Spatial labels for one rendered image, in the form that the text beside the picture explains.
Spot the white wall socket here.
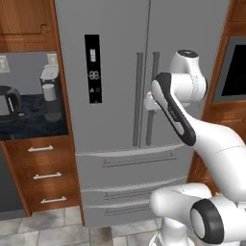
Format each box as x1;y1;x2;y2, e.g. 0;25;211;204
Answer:
0;55;11;74
46;53;59;67

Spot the long grey fridge drawer handle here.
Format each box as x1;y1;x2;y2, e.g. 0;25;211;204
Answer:
102;152;178;169

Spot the fridge door with display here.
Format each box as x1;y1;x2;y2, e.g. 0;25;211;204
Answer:
54;0;151;158

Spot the dark grey dishwasher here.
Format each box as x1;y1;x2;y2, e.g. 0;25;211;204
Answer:
0;141;27;221

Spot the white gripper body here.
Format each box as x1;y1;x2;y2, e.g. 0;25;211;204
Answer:
142;91;161;112

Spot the black kettle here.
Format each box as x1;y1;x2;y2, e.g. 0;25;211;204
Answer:
0;85;23;122

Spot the short grey fridge drawer handle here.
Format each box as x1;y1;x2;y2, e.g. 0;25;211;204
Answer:
103;187;156;202
103;205;152;217

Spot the built-in oven with black window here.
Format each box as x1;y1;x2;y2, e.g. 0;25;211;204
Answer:
212;35;246;105

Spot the silver drawer handle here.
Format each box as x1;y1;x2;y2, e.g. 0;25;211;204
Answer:
39;195;68;205
32;171;63;181
27;145;55;154

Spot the wooden wall cupboard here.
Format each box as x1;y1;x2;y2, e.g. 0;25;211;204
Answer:
0;0;60;54

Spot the grey vertical fridge door handle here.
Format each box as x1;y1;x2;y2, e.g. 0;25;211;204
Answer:
145;50;160;147
132;51;145;148

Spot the grey steel fridge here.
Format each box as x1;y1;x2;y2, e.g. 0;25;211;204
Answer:
54;0;232;229

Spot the wooden drawer front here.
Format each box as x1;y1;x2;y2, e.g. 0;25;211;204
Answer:
18;187;82;214
10;160;79;190
3;135;76;164

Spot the grey coffee machine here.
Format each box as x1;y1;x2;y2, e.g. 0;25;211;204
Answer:
39;62;63;124

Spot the tall wooden oven cabinet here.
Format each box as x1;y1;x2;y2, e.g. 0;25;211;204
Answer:
186;0;246;195

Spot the shallow grey fridge drawer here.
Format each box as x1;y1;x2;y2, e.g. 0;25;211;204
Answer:
83;199;161;229
80;176;188;209

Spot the white cup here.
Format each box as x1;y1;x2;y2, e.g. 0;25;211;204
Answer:
41;83;58;102

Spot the tall grey fridge drawer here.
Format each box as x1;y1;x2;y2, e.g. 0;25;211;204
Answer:
75;143;195;190

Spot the plain grey fridge door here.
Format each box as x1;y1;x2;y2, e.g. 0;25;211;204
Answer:
139;0;232;150

